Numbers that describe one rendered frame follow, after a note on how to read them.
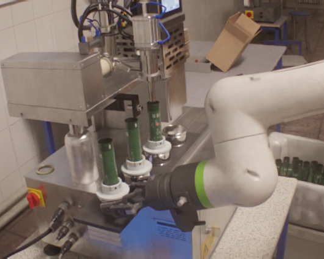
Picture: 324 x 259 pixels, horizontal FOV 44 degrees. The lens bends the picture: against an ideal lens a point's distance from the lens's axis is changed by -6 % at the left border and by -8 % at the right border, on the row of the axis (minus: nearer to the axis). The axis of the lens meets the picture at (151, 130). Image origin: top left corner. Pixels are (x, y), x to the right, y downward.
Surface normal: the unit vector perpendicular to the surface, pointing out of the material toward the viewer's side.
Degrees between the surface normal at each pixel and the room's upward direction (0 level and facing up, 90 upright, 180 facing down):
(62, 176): 0
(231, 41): 90
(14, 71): 90
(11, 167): 90
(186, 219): 70
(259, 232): 0
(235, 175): 63
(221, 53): 90
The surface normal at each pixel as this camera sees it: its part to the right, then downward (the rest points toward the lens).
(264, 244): -0.08, -0.91
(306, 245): -0.56, 0.47
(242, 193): -0.36, 0.37
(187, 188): -0.57, -0.04
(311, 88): -0.32, 0.07
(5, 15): 0.89, 0.11
